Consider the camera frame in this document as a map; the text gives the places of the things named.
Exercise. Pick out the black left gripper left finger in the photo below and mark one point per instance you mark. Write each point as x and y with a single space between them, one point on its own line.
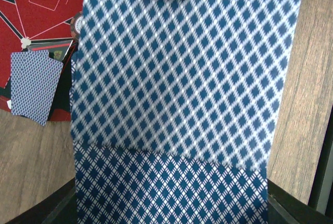
60 207

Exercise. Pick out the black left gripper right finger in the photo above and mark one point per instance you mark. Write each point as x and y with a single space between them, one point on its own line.
284 208

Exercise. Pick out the blue backed card deck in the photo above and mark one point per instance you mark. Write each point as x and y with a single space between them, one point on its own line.
116 185

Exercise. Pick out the blue backed playing card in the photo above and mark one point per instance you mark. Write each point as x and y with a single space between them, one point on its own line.
34 79
197 78

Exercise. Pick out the brown chip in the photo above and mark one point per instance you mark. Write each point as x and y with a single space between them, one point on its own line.
76 25

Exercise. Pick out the round red black poker mat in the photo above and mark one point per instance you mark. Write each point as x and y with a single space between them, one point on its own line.
40 25

